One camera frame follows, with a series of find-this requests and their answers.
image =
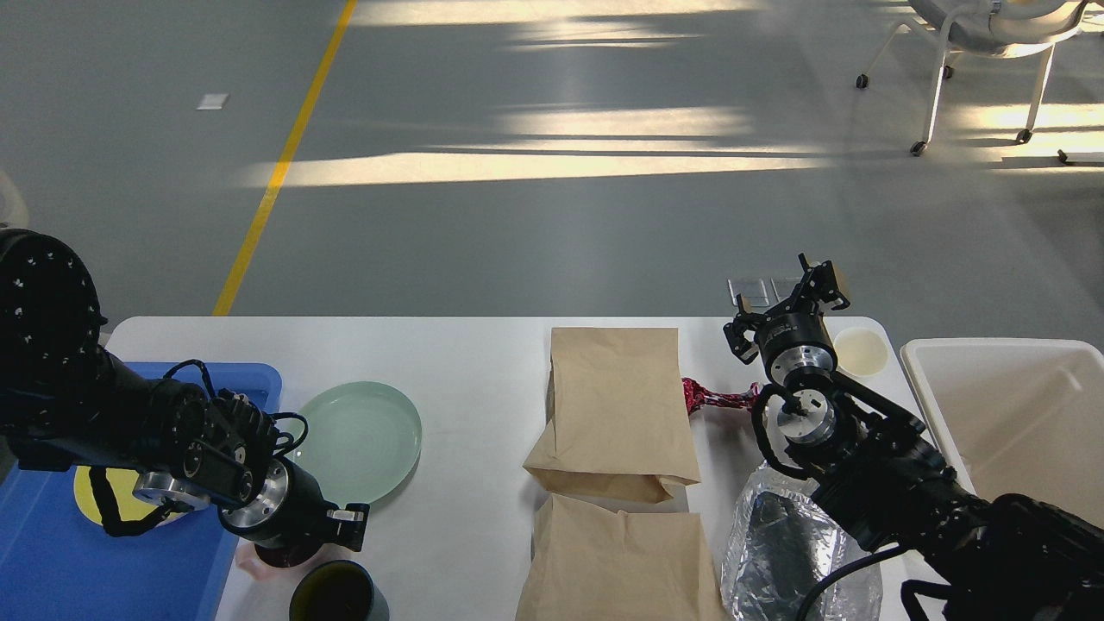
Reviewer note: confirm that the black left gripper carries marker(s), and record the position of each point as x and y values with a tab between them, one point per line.
292	522

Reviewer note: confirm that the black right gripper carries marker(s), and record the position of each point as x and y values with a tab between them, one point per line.
794	345

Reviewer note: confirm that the yellow plate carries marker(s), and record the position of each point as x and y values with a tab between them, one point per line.
122	482

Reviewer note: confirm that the metal floor socket plates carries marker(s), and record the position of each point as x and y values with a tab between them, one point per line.
759	292

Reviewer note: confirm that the white chair on casters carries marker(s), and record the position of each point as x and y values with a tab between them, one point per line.
986	29

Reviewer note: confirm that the white chair at left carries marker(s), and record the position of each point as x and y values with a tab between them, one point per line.
14	211

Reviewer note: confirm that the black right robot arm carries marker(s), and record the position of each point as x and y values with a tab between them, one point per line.
890	489

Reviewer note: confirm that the lower brown paper bag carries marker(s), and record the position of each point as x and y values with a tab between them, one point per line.
590	563

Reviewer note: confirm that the blue plastic tray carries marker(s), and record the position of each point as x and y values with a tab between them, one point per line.
86	578

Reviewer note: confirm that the pale green plate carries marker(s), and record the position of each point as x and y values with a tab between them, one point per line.
363	440

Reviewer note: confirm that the pink mug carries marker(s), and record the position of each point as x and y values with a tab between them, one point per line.
246	558

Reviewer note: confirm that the brown paper bag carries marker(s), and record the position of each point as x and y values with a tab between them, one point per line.
590	563
617	426

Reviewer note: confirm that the red candy wrapper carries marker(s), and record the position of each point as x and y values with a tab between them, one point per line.
698	397

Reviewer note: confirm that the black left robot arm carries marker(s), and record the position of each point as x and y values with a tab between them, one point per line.
50	327

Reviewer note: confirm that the upper brown paper bag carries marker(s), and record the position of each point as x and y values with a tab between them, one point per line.
617	426

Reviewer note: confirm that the dark green mug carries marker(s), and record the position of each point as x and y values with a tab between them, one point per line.
338	590

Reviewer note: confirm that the white plastic bin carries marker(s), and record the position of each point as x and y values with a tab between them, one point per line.
1016	415

